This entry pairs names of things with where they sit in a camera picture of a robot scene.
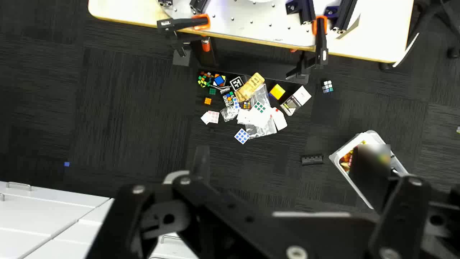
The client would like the white small box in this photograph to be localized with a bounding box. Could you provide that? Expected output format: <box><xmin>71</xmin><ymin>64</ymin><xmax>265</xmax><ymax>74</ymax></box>
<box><xmin>198</xmin><ymin>110</ymin><xmax>221</xmax><ymax>127</ymax></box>

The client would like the golden cardboard box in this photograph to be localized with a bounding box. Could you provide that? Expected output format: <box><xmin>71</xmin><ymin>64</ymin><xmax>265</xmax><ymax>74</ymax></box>
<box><xmin>234</xmin><ymin>71</ymin><xmax>267</xmax><ymax>104</ymax></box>

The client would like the colorful ball puzzle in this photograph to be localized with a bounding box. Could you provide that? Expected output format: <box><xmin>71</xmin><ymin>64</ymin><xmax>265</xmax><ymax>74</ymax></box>
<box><xmin>197</xmin><ymin>71</ymin><xmax>216</xmax><ymax>91</ymax></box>

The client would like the clear plastic bag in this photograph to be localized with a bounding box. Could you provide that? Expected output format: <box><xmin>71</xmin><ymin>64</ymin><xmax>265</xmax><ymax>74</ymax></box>
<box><xmin>236</xmin><ymin>98</ymin><xmax>289</xmax><ymax>140</ymax></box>

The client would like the small black rectangular block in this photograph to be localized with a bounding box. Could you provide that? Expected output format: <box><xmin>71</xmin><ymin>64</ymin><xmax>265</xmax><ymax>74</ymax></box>
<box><xmin>299</xmin><ymin>153</ymin><xmax>326</xmax><ymax>167</ymax></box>

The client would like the yellow cube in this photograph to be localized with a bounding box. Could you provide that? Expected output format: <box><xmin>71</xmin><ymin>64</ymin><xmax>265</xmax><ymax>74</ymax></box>
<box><xmin>269</xmin><ymin>82</ymin><xmax>288</xmax><ymax>102</ymax></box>

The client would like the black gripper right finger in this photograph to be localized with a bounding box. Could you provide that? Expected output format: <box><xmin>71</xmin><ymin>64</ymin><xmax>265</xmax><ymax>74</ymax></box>
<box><xmin>348</xmin><ymin>146</ymin><xmax>434</xmax><ymax>259</ymax></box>

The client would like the blue round puzzle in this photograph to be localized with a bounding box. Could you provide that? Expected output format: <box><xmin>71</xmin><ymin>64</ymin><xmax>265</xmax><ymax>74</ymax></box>
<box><xmin>213</xmin><ymin>74</ymin><xmax>229</xmax><ymax>89</ymax></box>

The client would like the silver mirror cube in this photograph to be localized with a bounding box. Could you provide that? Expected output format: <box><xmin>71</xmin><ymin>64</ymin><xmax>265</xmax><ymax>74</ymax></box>
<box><xmin>279</xmin><ymin>98</ymin><xmax>299</xmax><ymax>118</ymax></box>

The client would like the black clamp with orange handle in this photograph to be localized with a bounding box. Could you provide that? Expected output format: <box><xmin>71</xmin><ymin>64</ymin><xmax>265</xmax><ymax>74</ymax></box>
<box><xmin>286</xmin><ymin>15</ymin><xmax>332</xmax><ymax>87</ymax></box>
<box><xmin>155</xmin><ymin>13</ymin><xmax>213</xmax><ymax>35</ymax></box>

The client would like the black and white cube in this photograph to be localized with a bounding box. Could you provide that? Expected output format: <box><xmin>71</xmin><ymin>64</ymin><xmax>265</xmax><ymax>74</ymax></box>
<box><xmin>229</xmin><ymin>75</ymin><xmax>246</xmax><ymax>92</ymax></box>

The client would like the small rubiks cube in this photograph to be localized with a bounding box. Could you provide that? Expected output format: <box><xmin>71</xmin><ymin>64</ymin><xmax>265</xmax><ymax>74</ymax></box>
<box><xmin>321</xmin><ymin>78</ymin><xmax>335</xmax><ymax>95</ymax></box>

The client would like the white and blue cube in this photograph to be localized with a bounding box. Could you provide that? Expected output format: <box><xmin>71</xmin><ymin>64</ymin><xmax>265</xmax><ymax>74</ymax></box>
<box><xmin>233</xmin><ymin>127</ymin><xmax>252</xmax><ymax>146</ymax></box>

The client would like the white table with wood edge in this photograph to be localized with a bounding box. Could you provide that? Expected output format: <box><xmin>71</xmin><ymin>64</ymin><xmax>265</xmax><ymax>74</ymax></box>
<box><xmin>86</xmin><ymin>0</ymin><xmax>417</xmax><ymax>65</ymax></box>

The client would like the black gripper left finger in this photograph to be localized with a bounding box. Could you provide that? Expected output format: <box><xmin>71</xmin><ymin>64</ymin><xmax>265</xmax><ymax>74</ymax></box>
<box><xmin>86</xmin><ymin>146</ymin><xmax>227</xmax><ymax>259</ymax></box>

